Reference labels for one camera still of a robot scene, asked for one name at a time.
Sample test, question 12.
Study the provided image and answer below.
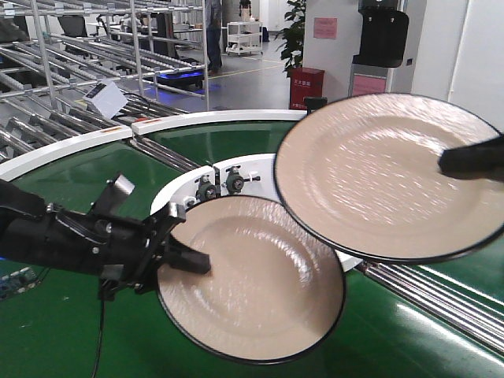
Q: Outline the person in dark clothes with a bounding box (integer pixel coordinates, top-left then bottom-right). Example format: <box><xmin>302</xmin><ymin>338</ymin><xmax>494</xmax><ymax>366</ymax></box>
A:
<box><xmin>205</xmin><ymin>0</ymin><xmax>222</xmax><ymax>75</ymax></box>

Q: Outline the metal roller rack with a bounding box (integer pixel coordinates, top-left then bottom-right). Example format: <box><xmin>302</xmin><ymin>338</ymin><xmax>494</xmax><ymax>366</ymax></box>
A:
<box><xmin>1</xmin><ymin>1</ymin><xmax>208</xmax><ymax>161</ymax></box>

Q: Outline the white box on rollers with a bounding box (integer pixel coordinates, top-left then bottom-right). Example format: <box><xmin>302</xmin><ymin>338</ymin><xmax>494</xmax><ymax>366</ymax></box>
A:
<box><xmin>83</xmin><ymin>80</ymin><xmax>128</xmax><ymax>119</ymax></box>

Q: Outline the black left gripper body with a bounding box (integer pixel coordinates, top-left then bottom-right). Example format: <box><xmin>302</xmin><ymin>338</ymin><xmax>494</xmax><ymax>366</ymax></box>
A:
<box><xmin>45</xmin><ymin>202</ymin><xmax>186</xmax><ymax>301</ymax></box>

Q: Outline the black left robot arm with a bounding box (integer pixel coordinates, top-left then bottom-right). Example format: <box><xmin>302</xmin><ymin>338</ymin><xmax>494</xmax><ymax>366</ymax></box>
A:
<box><xmin>1</xmin><ymin>174</ymin><xmax>211</xmax><ymax>301</ymax></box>

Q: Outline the beige plate black rim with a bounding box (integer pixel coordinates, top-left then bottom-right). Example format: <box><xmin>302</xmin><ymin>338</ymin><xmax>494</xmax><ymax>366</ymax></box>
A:
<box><xmin>274</xmin><ymin>94</ymin><xmax>503</xmax><ymax>264</ymax></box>
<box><xmin>158</xmin><ymin>195</ymin><xmax>346</xmax><ymax>364</ymax></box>

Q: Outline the red fire cabinet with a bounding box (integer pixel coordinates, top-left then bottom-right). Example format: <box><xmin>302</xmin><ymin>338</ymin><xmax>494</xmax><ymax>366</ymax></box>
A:
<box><xmin>288</xmin><ymin>67</ymin><xmax>324</xmax><ymax>110</ymax></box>

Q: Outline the white outer conveyor rim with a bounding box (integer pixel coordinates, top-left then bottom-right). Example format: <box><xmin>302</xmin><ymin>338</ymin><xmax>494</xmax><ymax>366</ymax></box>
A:
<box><xmin>1</xmin><ymin>109</ymin><xmax>306</xmax><ymax>181</ymax></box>

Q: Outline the green conveyor belt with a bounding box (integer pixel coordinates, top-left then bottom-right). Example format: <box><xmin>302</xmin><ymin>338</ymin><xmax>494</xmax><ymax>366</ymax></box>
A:
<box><xmin>1</xmin><ymin>121</ymin><xmax>503</xmax><ymax>377</ymax></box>

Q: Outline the white inner conveyor ring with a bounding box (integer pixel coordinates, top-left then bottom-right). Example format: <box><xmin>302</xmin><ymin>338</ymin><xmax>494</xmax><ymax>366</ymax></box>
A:
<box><xmin>150</xmin><ymin>154</ymin><xmax>365</xmax><ymax>272</ymax></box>

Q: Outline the steel rollers right gap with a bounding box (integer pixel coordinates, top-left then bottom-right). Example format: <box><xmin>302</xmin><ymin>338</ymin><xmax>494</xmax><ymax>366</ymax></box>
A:
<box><xmin>356</xmin><ymin>261</ymin><xmax>503</xmax><ymax>355</ymax></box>

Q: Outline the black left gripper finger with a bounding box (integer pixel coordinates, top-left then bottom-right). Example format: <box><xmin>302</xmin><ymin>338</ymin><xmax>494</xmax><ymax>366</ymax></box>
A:
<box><xmin>168</xmin><ymin>236</ymin><xmax>210</xmax><ymax>274</ymax></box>

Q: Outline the green circuit board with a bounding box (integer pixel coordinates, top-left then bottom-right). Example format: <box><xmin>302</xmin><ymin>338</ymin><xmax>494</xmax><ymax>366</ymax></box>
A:
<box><xmin>1</xmin><ymin>267</ymin><xmax>37</xmax><ymax>301</ymax></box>

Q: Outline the green potted plant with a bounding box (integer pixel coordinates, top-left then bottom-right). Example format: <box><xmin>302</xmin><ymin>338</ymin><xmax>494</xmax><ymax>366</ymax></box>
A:
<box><xmin>276</xmin><ymin>0</ymin><xmax>306</xmax><ymax>78</ymax></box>

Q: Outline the pink paper notice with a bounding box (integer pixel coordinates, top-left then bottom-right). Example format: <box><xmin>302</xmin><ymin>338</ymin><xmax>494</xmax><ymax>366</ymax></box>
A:
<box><xmin>313</xmin><ymin>17</ymin><xmax>338</xmax><ymax>39</ymax></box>

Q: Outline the white trolley cart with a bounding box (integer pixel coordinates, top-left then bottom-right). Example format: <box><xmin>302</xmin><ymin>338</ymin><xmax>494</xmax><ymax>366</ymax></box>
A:
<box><xmin>226</xmin><ymin>21</ymin><xmax>263</xmax><ymax>56</ymax></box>

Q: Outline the small black sensor box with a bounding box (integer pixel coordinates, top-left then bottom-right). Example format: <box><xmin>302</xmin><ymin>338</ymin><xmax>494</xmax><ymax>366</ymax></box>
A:
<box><xmin>304</xmin><ymin>96</ymin><xmax>328</xmax><ymax>114</ymax></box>

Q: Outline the black water dispenser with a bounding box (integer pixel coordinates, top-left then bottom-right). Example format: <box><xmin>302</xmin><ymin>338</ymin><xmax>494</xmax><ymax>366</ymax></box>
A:
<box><xmin>353</xmin><ymin>1</ymin><xmax>410</xmax><ymax>68</ymax></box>

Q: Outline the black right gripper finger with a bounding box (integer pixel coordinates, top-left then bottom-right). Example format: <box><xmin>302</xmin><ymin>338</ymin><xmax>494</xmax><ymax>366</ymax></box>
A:
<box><xmin>438</xmin><ymin>135</ymin><xmax>503</xmax><ymax>180</ymax></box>

